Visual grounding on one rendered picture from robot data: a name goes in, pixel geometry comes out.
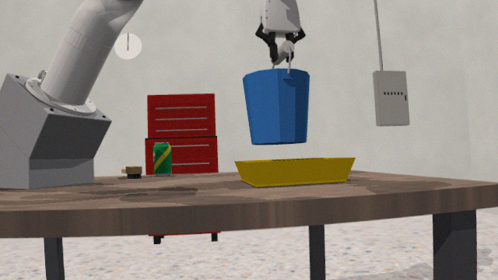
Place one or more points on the green drink can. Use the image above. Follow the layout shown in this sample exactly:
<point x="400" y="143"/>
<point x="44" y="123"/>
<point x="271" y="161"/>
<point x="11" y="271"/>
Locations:
<point x="162" y="162"/>

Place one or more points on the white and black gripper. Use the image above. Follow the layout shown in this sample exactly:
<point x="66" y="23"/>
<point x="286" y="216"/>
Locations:
<point x="279" y="16"/>

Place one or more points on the blue bucket with handle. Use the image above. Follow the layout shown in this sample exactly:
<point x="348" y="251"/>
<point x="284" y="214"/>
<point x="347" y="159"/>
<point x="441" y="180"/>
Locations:
<point x="277" y="102"/>

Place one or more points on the olive-yellow shallow tray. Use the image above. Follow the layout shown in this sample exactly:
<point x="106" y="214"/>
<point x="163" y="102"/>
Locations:
<point x="277" y="172"/>

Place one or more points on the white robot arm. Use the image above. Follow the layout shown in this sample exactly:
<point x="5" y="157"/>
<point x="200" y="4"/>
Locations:
<point x="81" y="55"/>

